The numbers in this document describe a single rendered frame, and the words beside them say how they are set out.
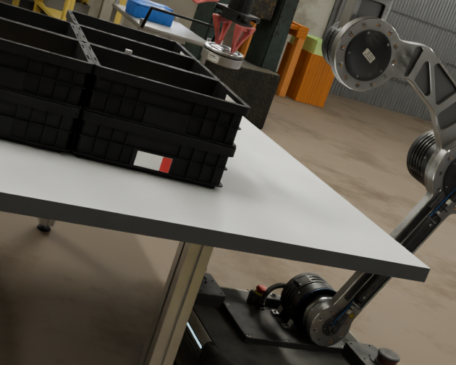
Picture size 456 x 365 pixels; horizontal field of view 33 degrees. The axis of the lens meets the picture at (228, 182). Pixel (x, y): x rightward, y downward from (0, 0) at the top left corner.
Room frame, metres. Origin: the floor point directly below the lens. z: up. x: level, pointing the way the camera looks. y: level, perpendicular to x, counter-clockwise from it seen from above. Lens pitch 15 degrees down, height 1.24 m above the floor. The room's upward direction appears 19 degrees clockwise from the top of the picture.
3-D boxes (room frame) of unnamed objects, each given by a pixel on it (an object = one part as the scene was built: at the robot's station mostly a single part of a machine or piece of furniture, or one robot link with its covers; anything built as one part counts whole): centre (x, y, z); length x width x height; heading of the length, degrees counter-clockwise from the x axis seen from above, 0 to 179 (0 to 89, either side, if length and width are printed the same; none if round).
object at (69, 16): (2.53, 0.46, 0.92); 0.40 x 0.30 x 0.02; 111
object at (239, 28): (1.94, 0.10, 1.09); 0.07 x 0.07 x 0.09; 60
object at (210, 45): (1.94, 0.12, 1.04); 0.10 x 0.10 x 0.01
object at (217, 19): (1.95, 0.12, 1.09); 0.07 x 0.07 x 0.09; 60
